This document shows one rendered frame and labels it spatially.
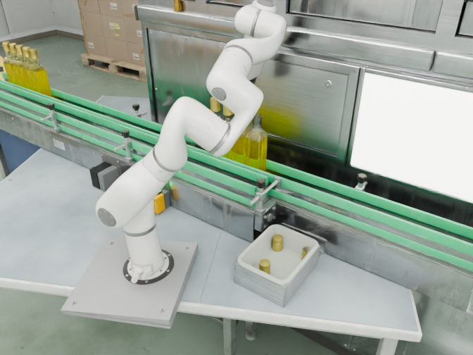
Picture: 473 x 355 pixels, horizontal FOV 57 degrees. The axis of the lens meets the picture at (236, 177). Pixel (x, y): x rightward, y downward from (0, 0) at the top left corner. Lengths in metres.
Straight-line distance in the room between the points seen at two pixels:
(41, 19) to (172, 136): 6.88
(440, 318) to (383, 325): 0.47
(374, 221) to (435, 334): 0.60
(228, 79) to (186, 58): 0.77
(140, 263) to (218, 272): 0.24
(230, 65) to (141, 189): 0.36
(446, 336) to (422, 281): 0.45
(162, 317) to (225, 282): 0.23
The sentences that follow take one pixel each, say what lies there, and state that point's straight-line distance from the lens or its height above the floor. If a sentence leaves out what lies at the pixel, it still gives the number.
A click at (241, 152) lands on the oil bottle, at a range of 1.48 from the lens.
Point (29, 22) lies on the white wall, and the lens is 7.71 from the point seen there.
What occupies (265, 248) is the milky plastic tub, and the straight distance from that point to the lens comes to 1.41.
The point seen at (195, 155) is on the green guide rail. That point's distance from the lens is 1.58.
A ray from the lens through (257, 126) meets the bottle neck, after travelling 1.42.
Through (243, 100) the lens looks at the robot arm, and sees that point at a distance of 1.03.
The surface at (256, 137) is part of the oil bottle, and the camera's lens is 1.42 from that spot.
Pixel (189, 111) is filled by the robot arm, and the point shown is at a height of 1.32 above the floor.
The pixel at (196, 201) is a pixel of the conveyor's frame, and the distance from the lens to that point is 1.54.
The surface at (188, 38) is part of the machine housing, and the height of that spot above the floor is 1.30.
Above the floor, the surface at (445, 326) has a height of 0.47.
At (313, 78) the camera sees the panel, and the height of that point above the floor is 1.25.
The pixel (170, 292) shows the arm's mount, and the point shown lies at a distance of 1.28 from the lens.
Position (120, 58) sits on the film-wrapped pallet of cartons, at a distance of 5.65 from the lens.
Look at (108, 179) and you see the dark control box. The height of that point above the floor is 0.80.
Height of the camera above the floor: 1.71
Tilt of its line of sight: 32 degrees down
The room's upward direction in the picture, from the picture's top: straight up
